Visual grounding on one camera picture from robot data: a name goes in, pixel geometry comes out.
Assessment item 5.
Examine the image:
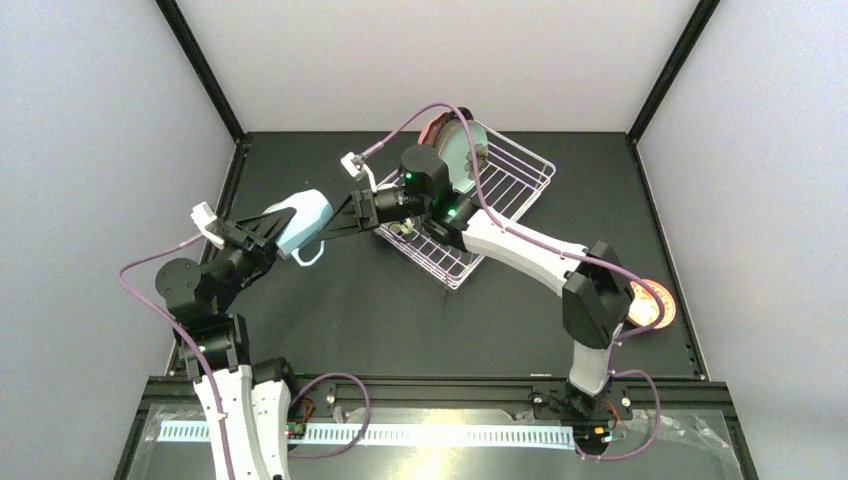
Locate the white mug blue handle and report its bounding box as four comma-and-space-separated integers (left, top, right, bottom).
263, 189, 333, 267

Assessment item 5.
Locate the pink polka dot plate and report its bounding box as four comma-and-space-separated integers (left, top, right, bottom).
417, 112, 453, 146

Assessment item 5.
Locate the green flower plate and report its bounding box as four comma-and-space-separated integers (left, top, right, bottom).
435, 120, 489, 194

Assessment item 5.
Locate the white wire dish rack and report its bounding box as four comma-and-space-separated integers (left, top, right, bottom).
376, 122, 556, 290

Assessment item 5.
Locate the cream mug green handle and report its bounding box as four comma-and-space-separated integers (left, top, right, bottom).
388, 218, 415, 237

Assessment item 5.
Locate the dark striped plate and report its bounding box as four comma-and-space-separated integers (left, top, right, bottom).
428, 107, 474, 134

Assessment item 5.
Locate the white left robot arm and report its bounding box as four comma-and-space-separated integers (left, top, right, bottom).
155, 202, 296, 479

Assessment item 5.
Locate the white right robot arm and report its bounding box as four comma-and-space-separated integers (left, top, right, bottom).
319, 144, 633, 399

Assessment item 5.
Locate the white LED light strip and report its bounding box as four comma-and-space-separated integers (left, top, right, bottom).
156, 421, 576, 451

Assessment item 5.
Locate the orange floral bowl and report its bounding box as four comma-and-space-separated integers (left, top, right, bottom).
628, 279, 677, 329

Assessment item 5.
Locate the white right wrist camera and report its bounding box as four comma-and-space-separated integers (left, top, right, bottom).
340, 152, 378, 193

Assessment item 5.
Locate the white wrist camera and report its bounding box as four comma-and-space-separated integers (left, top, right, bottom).
190, 202, 225, 249
340, 152, 378, 193

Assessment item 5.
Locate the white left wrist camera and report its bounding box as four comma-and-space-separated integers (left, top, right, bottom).
190, 202, 225, 249

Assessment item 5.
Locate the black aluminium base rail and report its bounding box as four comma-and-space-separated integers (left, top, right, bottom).
113, 374, 760, 480

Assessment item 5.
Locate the black left frame post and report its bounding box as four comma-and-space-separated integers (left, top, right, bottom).
155, 0, 245, 144

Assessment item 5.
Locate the black frame post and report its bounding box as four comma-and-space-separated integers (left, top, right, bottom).
155, 0, 245, 144
627, 0, 721, 146

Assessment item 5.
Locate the black right frame post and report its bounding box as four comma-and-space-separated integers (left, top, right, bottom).
627, 0, 721, 146

